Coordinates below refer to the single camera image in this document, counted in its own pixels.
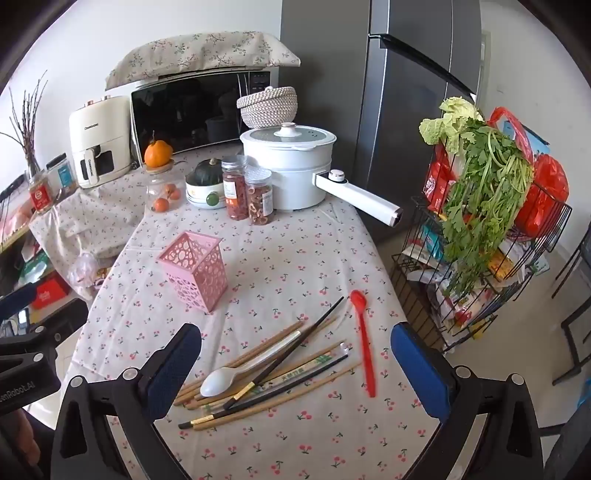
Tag white bowl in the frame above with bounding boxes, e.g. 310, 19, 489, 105
185, 173, 229, 210

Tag dry twigs in vase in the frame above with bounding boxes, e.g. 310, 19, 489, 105
0, 69, 49, 182

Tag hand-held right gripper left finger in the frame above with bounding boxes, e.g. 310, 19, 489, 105
48, 322, 203, 480

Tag glass jar with wooden lid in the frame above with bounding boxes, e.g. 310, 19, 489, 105
145, 159, 182, 215

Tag black chopstick with gold band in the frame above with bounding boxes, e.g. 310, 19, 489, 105
223, 296, 345, 411
179, 352, 349, 428

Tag woven lidded basket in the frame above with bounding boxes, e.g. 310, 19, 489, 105
237, 86, 298, 130

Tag wooden chopstick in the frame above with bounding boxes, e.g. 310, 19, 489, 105
193, 364, 362, 431
181, 329, 298, 400
185, 316, 336, 404
174, 322, 304, 403
194, 342, 346, 409

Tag jar with red label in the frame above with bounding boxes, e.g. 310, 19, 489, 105
28, 173, 56, 213

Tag black microwave oven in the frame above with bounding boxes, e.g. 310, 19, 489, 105
129, 69, 273, 160

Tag pink perforated utensil holder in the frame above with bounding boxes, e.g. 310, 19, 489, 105
157, 231, 228, 313

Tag blue and white packet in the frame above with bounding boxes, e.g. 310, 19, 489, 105
420, 226, 446, 259

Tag red plastic spoon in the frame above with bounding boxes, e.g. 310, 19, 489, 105
349, 290, 377, 398

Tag grey refrigerator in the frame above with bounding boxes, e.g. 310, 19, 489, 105
281, 0, 481, 241

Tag white plastic spoon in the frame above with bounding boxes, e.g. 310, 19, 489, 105
199, 331, 304, 398

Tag white electric pot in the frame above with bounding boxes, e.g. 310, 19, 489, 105
240, 122, 403, 228

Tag red snack packet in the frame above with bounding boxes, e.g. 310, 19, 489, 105
427, 148, 455, 213

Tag green packet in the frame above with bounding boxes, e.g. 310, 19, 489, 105
18, 258, 49, 283

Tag orange fruit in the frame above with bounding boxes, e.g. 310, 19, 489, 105
144, 137, 174, 168

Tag blue bag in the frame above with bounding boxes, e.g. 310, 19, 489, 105
501, 117, 552, 158

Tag dark green pumpkin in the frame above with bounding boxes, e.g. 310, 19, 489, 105
193, 158, 227, 186

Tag plastic bag of snacks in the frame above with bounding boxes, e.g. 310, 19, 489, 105
68, 251, 110, 301

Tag red box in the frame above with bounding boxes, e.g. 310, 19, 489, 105
31, 277, 71, 309

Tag clear jar of dried slices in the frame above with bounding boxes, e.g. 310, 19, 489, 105
245, 166, 274, 227

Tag clear jar of red berries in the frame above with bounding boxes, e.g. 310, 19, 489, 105
222, 155, 249, 221

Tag red plastic bag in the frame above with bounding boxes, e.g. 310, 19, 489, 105
489, 107, 570, 238

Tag black wire rack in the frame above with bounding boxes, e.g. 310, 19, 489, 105
390, 138, 573, 356

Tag paper-wrapped chopsticks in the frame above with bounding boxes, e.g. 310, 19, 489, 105
203, 353, 333, 411

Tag cherry print tablecloth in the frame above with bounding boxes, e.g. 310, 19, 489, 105
60, 138, 444, 480

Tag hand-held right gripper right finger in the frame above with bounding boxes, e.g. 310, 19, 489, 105
390, 322, 548, 480

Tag black chair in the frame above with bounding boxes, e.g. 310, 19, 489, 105
551, 240, 591, 386

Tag floral microwave cover cloth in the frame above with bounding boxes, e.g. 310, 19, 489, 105
105, 31, 302, 90

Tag cilantro bunch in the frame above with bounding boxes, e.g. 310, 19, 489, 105
441, 117, 534, 296

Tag napa cabbage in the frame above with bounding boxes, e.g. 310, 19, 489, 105
419, 96, 485, 151

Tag small floral side cloth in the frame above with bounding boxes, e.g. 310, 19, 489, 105
28, 161, 148, 287

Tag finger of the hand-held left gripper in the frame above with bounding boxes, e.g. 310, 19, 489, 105
27, 299, 89, 346
0, 281, 38, 320

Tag cream air fryer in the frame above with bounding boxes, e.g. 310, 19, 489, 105
69, 95, 131, 189

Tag small blue label box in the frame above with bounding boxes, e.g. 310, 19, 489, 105
55, 164, 77, 190

